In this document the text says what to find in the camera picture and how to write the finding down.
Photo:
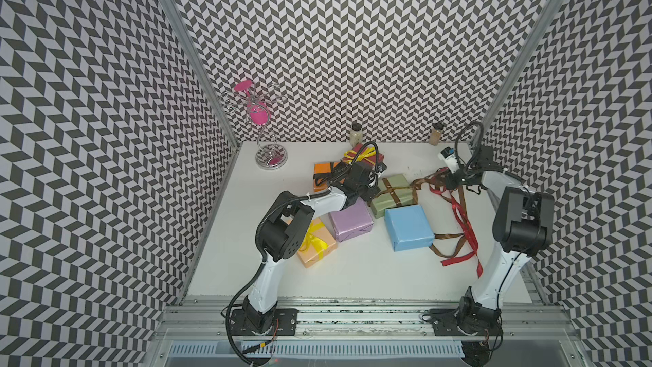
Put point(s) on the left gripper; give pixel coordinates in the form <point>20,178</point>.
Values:
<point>370,194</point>

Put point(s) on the blue gift box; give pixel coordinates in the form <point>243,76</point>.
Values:
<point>408,228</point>

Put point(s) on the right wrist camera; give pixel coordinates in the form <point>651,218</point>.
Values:
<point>450,159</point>

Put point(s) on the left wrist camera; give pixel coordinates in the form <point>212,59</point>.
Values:
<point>374,178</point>

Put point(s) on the maroon gift box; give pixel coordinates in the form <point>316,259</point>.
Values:
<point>369,153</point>

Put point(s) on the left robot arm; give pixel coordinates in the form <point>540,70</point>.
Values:
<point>284,230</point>

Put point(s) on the orange gift box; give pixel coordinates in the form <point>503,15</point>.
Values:
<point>322,173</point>

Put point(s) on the peach gift box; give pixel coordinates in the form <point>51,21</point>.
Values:
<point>310,257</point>

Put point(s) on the yellow ribbon on maroon box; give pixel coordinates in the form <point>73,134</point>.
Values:
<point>356,155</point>

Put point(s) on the black printed ribbon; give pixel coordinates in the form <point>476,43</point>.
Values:
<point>339,168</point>

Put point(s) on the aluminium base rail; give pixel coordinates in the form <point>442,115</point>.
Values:
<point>366,319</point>

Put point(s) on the green gift box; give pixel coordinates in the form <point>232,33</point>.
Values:
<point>395,192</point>

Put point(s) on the brown ribbon of purple box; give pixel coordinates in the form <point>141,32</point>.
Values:
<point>440,215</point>

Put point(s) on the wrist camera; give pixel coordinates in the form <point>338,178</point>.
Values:
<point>374,178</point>
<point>450,159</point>

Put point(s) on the red ribbon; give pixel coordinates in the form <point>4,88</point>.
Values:
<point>467,244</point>

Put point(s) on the purple gift box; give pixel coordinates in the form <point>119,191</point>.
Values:
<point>351,222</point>

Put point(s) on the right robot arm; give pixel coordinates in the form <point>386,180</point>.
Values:
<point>522,227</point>

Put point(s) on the brown spice shaker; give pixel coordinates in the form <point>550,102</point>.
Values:
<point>436,133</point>

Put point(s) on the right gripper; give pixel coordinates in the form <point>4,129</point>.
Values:
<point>451,182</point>

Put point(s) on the white spice shaker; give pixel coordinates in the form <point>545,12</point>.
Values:
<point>356,134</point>

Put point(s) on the yellow ribbon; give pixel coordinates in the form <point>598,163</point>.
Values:
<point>356,155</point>
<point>312,240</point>

